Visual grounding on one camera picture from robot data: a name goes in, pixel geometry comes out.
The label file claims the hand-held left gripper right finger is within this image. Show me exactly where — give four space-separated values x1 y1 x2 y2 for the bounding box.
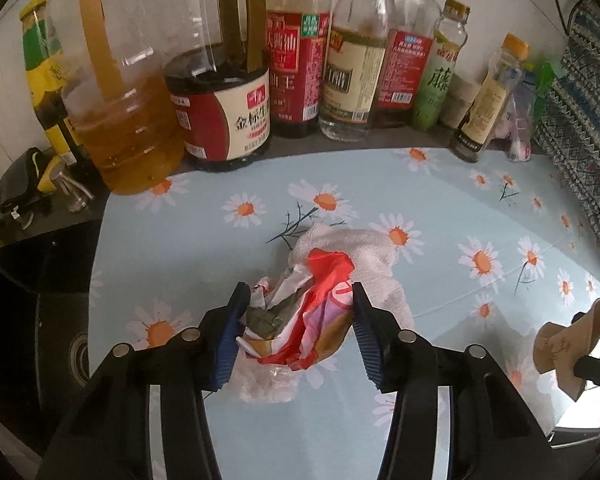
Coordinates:
351 281 568 480

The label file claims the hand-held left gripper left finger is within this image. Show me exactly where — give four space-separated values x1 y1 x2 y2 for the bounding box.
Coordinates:
35 281 252 480

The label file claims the brown paper cup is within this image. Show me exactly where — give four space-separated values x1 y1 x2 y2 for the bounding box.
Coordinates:
532 299 600 402

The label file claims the red white plastic wrapper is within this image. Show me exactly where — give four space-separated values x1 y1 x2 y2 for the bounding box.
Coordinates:
236 249 356 372

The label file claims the crumpled pale towel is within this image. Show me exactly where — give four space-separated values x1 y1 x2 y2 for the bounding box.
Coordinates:
280 224 416 333

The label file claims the blue daisy tablecloth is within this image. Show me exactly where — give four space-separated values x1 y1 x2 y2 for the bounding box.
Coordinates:
87 145 600 480

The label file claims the blue patterned cloth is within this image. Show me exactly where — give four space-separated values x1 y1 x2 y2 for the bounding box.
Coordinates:
532 0 600 296

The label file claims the black sink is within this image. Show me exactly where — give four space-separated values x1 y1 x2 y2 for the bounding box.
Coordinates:
0 230 106 411

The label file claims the metal soap dispenser pump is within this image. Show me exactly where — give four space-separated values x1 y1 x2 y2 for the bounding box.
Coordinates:
50 167 93 213

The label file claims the large cooking oil jug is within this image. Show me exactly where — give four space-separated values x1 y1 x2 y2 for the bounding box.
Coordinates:
47 0 186 196

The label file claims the dark soy sauce jug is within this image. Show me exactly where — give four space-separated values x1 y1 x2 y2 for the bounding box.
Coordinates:
162 0 273 173

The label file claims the small bottle with yellow cap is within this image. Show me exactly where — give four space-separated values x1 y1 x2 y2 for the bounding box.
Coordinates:
452 34 530 163

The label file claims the green carton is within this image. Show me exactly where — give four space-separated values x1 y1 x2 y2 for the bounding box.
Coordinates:
530 57 563 126

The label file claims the yellow sponge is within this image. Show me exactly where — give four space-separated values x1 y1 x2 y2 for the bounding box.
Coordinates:
35 155 64 194

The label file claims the small pale jar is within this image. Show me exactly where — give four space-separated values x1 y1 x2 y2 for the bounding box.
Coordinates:
440 72 481 131

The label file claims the clear bottle with beige label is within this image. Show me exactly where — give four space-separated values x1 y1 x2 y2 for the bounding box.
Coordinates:
319 0 388 143

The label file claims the black glove with yellow sponge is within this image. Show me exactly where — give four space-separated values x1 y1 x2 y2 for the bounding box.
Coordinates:
0 147 48 221

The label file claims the clear bottle with red label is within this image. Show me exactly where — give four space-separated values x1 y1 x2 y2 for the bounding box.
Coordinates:
375 0 441 128

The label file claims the dark bottle with red label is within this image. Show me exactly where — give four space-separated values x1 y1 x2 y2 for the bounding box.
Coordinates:
265 0 333 140

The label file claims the green bottle with yellow label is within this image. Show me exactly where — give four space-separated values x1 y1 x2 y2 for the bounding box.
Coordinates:
20 0 88 166

